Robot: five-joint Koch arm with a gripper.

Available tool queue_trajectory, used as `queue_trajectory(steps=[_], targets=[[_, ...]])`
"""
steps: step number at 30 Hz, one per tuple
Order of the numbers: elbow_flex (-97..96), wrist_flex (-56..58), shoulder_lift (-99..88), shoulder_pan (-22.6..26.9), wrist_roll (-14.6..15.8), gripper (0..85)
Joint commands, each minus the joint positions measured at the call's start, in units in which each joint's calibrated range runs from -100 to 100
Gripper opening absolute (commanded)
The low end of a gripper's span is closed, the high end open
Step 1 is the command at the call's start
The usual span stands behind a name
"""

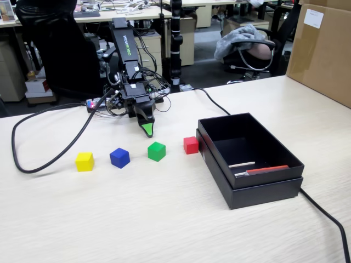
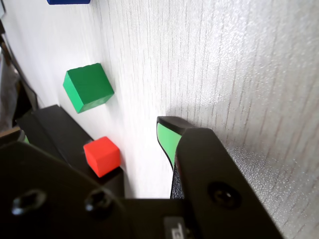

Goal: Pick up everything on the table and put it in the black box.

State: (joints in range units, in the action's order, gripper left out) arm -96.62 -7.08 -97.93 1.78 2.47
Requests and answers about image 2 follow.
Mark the green wooden cube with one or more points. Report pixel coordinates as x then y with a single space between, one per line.
87 84

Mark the black cardboard box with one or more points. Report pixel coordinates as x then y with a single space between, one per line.
37 130

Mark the black open box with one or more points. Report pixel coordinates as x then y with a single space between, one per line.
72 139

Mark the blue wooden cube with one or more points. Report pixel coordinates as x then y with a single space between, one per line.
68 1

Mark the red wooden cube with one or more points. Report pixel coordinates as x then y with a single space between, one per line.
102 156

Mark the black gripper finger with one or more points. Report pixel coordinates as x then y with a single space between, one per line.
49 194
211 169

